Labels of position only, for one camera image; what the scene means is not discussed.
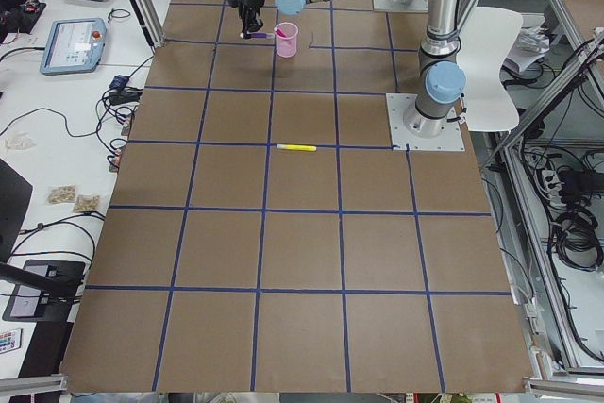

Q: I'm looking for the black monitor stand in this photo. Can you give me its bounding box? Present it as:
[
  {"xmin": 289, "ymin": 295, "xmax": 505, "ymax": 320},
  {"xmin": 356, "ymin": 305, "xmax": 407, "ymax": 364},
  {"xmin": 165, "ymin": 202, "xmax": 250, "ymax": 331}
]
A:
[{"xmin": 1, "ymin": 161, "xmax": 85, "ymax": 322}]

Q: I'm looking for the white plastic chair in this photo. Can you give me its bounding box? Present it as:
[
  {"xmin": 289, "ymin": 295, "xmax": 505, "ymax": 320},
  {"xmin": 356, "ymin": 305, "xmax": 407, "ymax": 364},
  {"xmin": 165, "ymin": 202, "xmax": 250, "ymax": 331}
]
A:
[{"xmin": 457, "ymin": 7, "xmax": 523, "ymax": 132}]

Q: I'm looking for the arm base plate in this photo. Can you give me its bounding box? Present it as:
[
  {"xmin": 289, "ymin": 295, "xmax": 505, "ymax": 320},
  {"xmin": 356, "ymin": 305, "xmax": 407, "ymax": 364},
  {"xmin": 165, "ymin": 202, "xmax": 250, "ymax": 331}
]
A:
[{"xmin": 386, "ymin": 93, "xmax": 465, "ymax": 152}]

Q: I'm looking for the purple marker pen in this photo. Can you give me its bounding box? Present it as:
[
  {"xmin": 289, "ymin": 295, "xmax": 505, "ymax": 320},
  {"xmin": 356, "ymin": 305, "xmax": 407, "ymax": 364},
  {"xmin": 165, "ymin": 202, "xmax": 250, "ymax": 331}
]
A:
[{"xmin": 240, "ymin": 32, "xmax": 275, "ymax": 40}]

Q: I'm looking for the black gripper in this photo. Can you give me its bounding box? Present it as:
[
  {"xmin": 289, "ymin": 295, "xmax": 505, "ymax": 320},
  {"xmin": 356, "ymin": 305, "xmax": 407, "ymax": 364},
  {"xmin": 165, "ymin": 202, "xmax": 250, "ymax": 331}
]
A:
[{"xmin": 227, "ymin": 0, "xmax": 265, "ymax": 38}]

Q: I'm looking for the yellow marker pen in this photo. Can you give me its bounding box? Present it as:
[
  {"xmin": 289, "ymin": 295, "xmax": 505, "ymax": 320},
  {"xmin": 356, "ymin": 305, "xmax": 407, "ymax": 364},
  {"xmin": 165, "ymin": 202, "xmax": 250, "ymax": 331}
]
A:
[{"xmin": 276, "ymin": 143, "xmax": 317, "ymax": 152}]

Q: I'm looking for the black power brick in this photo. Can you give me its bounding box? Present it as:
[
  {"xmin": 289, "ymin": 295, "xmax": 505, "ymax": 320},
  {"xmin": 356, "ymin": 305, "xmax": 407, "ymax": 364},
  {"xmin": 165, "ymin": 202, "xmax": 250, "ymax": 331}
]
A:
[{"xmin": 107, "ymin": 87, "xmax": 143, "ymax": 106}]

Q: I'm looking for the bag of small parts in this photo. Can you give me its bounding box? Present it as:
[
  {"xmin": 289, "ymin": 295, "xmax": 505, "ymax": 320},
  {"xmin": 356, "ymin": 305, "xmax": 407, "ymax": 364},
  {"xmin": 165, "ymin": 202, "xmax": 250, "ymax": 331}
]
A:
[{"xmin": 46, "ymin": 185, "xmax": 77, "ymax": 205}]

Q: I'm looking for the colourful remote control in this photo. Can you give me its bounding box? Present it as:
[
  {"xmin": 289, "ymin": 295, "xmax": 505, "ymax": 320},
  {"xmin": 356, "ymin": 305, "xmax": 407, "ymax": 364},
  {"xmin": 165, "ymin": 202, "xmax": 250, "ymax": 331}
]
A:
[{"xmin": 0, "ymin": 328, "xmax": 23, "ymax": 354}]

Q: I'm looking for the near teach pendant tablet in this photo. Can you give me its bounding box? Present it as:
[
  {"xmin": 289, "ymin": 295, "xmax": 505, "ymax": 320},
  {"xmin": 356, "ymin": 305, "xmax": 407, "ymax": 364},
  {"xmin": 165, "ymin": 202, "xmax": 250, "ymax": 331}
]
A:
[{"xmin": 40, "ymin": 18, "xmax": 107, "ymax": 76}]

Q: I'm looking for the pink mesh cup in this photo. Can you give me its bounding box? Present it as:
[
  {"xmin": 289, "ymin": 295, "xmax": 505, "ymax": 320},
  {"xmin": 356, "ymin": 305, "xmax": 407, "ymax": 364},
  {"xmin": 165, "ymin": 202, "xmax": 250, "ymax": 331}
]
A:
[{"xmin": 275, "ymin": 22, "xmax": 298, "ymax": 58}]

